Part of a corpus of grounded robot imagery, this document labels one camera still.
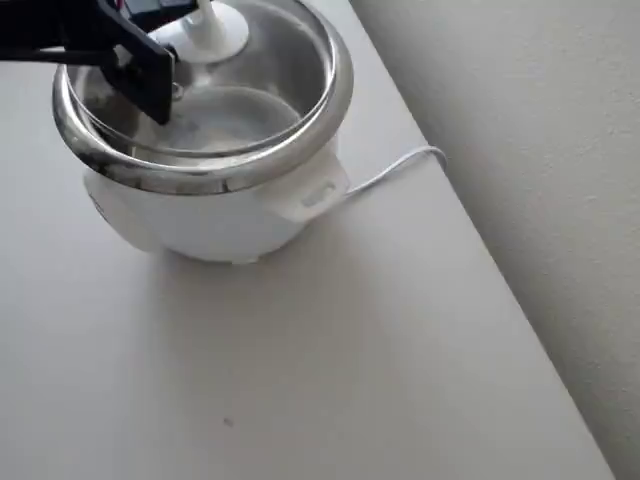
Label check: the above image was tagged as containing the white rice cooker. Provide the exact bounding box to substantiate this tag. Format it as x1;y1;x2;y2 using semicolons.
51;0;355;265

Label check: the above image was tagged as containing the white power cord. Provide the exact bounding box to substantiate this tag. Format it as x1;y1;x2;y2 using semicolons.
343;145;449;199

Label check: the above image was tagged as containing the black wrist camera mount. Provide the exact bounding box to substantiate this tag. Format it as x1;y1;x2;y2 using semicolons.
54;0;179;127

